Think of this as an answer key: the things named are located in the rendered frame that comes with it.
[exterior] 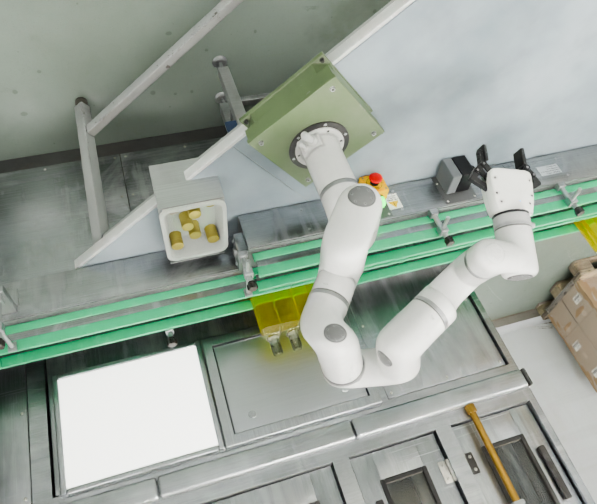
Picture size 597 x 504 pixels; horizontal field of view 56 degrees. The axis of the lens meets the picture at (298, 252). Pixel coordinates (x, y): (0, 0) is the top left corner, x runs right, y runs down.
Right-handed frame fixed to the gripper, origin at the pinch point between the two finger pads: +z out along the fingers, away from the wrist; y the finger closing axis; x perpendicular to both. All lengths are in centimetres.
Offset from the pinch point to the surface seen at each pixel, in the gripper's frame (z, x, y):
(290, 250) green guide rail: -7, 52, 36
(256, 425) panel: -55, 67, 44
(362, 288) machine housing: -10, 78, 6
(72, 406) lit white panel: -48, 76, 94
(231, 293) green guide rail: -18, 61, 52
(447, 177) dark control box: 16.6, 44.5, -12.2
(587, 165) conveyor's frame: 26, 45, -65
